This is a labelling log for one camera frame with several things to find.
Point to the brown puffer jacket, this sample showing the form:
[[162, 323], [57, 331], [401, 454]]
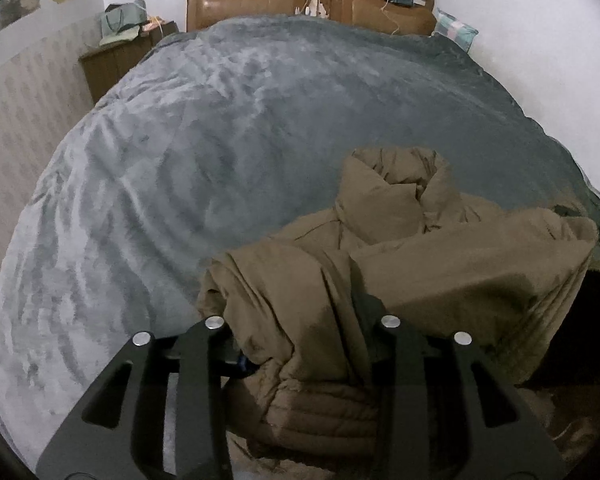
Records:
[[400, 239]]

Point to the checked pastel pillow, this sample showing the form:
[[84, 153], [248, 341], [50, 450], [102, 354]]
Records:
[[449, 27]]

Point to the dark wooden nightstand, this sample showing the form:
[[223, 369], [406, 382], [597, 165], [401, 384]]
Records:
[[105, 66]]

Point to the grey plush bed blanket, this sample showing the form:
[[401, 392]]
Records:
[[215, 139]]

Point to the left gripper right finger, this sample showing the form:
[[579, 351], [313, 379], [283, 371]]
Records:
[[443, 410]]

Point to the grey cats wall sticker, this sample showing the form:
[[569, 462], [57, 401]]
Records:
[[14, 10]]

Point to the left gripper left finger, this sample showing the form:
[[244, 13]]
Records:
[[116, 429]]

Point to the green bag on nightstand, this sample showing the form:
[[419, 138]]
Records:
[[122, 22]]

